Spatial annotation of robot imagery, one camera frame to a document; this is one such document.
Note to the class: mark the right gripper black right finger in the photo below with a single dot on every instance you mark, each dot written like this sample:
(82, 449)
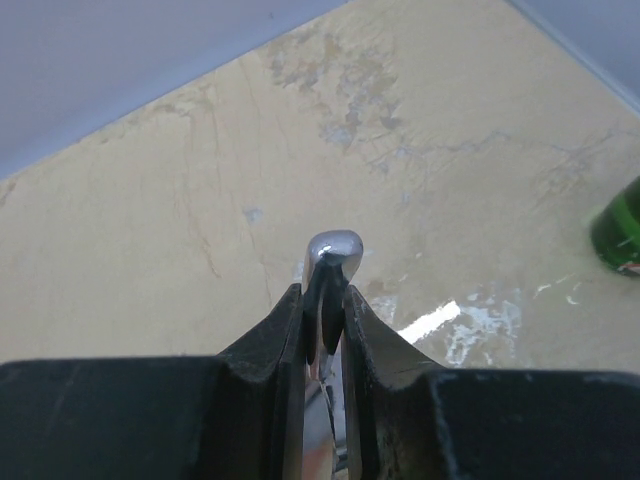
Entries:
(408, 417)

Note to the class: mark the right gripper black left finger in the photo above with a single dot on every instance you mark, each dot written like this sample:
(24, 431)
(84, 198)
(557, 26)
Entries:
(234, 415)

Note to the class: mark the silver metal scoop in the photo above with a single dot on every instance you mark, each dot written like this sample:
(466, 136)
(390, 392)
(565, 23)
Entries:
(331, 261)

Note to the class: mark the green glass bottle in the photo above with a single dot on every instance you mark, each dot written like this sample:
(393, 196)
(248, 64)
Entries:
(614, 233)

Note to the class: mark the aluminium frame rail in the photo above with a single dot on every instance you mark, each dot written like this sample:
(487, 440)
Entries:
(602, 35)

